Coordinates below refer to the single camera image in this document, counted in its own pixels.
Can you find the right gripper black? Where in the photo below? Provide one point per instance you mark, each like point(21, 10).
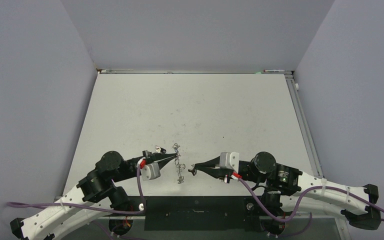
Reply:
point(212, 167)

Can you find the aluminium rail back edge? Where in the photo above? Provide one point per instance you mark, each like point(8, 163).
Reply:
point(136, 71)

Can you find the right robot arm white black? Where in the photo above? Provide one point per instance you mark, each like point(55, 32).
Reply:
point(281, 191)

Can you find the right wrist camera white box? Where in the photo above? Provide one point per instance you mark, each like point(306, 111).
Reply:
point(229, 160)

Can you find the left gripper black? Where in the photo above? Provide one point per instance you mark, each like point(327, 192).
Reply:
point(162, 158)

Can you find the aluminium rail right edge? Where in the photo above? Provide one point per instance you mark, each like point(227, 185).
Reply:
point(310, 147)

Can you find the key with black tag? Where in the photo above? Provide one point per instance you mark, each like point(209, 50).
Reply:
point(160, 150)
point(193, 171)

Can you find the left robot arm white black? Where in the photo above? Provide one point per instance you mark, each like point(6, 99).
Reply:
point(94, 195)

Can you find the aluminium rail edge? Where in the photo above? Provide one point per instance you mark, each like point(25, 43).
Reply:
point(310, 147)
point(136, 71)

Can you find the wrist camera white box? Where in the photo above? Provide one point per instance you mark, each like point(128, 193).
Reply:
point(150, 171)
point(229, 160)

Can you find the large perforated metal keyring disc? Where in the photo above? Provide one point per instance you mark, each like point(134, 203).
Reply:
point(179, 166)

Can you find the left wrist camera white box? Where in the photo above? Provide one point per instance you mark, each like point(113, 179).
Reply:
point(150, 171)

